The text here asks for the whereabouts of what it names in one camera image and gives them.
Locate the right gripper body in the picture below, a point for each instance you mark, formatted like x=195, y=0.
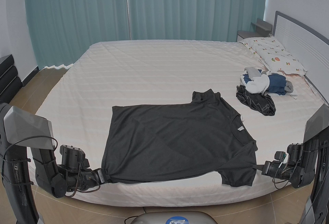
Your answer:
x=273, y=169

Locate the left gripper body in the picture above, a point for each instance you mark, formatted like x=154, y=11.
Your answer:
x=93, y=178

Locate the black T-shirt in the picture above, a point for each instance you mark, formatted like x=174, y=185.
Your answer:
x=174, y=140

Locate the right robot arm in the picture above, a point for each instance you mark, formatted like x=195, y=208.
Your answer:
x=316, y=125

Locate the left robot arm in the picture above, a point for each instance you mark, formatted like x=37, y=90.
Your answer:
x=25, y=125

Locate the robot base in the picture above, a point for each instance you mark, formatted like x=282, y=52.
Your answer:
x=154, y=219

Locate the pile of clothes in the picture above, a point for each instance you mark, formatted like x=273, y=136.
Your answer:
x=259, y=84

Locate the bed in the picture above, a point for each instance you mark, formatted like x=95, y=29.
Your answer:
x=154, y=69

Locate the black satin garment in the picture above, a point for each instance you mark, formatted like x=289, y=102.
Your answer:
x=259, y=105

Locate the white printed pillow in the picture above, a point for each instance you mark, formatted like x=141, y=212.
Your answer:
x=275, y=53

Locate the black chest of drawers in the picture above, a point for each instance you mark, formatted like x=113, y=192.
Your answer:
x=9, y=76

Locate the grey bedside table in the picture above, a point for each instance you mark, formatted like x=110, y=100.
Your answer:
x=254, y=33

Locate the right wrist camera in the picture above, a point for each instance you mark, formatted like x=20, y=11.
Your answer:
x=279, y=157

